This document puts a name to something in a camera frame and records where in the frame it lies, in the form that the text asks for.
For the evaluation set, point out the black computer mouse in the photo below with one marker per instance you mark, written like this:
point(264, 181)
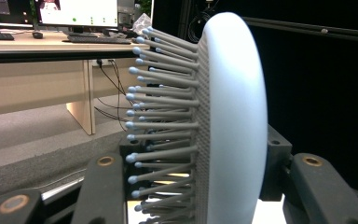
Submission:
point(37, 35)

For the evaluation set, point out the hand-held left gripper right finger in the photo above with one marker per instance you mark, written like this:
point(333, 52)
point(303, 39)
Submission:
point(276, 161)

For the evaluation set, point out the light blue hairbrush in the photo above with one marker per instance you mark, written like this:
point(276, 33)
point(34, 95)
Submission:
point(236, 109)

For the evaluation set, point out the monitor with white screen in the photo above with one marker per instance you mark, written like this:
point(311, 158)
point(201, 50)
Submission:
point(77, 12)

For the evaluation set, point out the monitor with dark screen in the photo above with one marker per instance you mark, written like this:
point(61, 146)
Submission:
point(3, 9)

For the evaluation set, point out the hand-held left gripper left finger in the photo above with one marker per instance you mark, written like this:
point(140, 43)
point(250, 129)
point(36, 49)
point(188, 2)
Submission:
point(125, 148)

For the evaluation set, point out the beige wooden desk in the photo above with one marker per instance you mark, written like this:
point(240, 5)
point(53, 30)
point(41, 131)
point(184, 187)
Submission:
point(37, 84)

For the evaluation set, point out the clear plastic bag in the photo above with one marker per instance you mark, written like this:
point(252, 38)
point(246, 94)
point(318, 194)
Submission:
point(142, 23)

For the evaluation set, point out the black metal bar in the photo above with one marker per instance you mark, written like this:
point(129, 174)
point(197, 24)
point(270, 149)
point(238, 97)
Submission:
point(307, 30)

